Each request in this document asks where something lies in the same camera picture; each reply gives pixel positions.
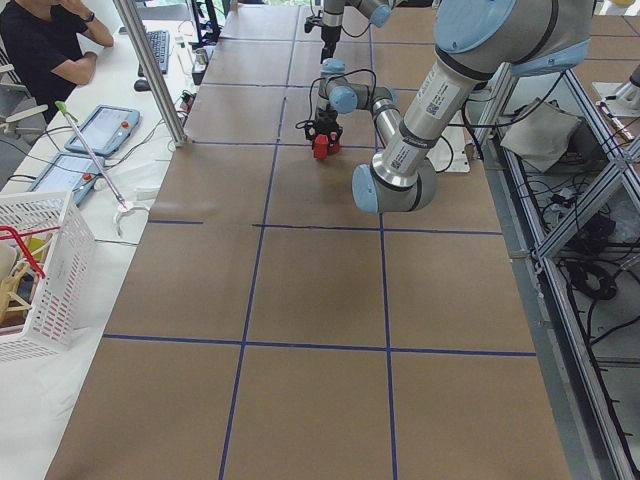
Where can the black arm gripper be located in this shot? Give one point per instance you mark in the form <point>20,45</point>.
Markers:
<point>329,36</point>

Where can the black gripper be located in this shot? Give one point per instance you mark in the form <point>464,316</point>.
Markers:
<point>326,120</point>

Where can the red cube block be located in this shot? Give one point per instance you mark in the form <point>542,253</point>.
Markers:
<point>320,147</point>
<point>333,143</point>

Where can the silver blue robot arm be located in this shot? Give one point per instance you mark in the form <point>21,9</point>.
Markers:
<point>472,39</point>
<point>376,12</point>

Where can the metal cup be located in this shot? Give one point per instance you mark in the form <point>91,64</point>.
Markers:
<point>201,60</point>

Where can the black keyboard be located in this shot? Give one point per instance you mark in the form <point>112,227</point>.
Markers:
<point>159,41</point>

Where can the black computer mouse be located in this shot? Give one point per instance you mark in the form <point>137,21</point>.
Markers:
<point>141,85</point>

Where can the grey folded cloth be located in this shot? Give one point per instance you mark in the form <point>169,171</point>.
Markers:
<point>541,134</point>

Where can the long grabber stick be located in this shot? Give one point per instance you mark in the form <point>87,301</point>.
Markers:
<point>125,207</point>

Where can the upper blue teach pendant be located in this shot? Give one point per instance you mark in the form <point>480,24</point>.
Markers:
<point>108,127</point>

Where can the blue teach pendant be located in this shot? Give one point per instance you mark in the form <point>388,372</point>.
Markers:
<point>108,127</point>
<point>71,172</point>

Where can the lower blue teach pendant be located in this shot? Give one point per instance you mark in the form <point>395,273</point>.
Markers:
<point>71,172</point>

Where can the person in black shirt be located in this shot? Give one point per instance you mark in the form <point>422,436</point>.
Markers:
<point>41,40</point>

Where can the white plastic basket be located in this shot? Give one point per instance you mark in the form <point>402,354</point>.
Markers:
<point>41,292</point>

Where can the aluminium frame post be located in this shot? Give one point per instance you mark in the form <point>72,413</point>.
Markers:
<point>129,15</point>

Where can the aluminium side frame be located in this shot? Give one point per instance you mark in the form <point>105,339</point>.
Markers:
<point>576,225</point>

